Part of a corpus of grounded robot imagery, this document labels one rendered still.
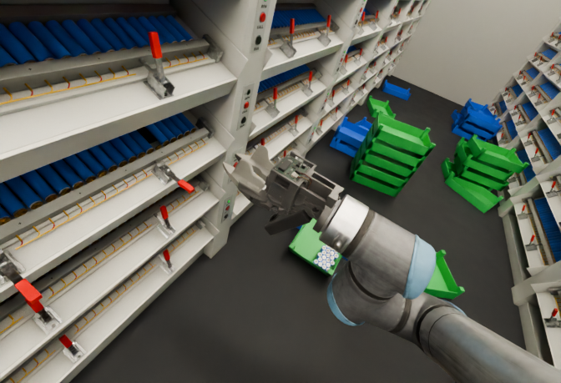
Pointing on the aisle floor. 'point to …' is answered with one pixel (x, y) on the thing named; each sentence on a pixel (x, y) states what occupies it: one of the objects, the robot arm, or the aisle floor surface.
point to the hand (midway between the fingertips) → (235, 164)
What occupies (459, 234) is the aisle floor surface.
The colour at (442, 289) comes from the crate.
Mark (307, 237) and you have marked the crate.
